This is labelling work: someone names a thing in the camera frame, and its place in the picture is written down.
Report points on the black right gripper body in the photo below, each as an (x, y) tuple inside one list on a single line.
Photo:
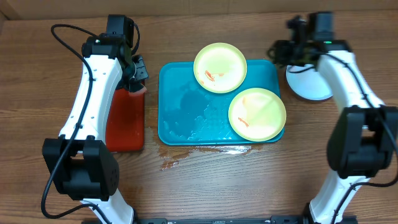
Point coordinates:
[(291, 55)]

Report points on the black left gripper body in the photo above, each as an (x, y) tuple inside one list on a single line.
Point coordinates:
[(134, 75)]

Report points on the orange green sponge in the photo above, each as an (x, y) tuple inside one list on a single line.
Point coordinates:
[(137, 90)]

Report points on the light blue plate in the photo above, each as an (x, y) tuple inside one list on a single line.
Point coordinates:
[(307, 83)]

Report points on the yellow plate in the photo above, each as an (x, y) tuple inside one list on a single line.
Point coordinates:
[(220, 67), (257, 114)]

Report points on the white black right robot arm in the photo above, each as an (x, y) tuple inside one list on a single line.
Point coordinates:
[(363, 141)]

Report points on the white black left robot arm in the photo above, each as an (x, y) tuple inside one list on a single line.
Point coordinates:
[(80, 164)]

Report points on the red black sponge tray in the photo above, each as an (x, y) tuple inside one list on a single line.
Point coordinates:
[(125, 125)]

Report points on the teal plastic tray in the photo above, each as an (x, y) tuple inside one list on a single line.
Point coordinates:
[(189, 115)]

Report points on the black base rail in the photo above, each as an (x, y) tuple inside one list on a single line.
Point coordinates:
[(278, 219)]

